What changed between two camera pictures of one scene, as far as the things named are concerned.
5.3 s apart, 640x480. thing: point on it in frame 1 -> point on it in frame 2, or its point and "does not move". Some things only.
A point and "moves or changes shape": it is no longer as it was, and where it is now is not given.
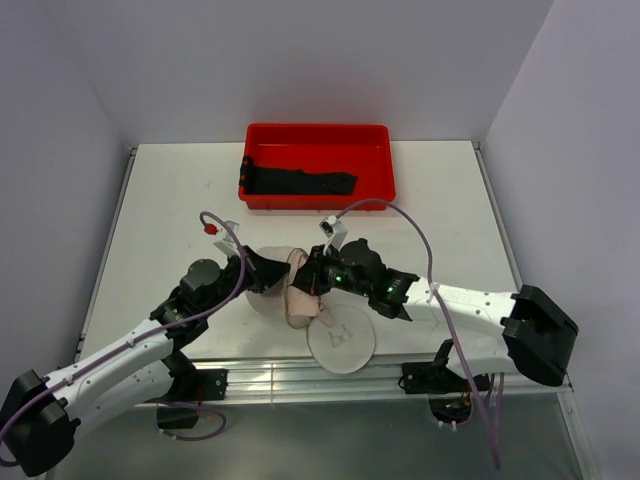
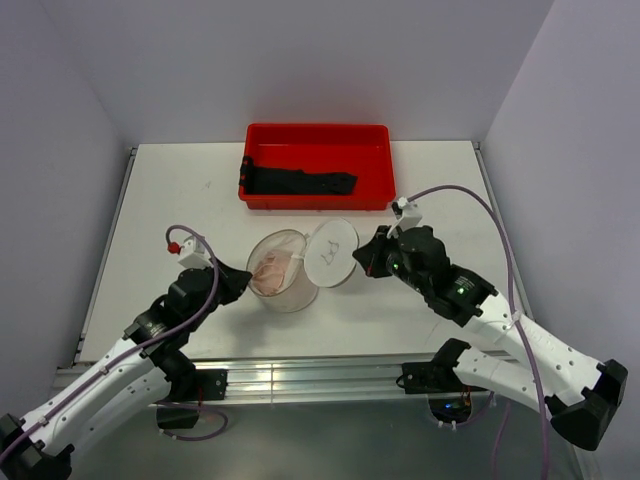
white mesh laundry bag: (344, 345) moves or changes shape
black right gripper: (311, 278) -> (370, 254)
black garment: (256, 180) does not move
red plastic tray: (361, 150) does not move
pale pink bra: (303, 307) moves or changes shape
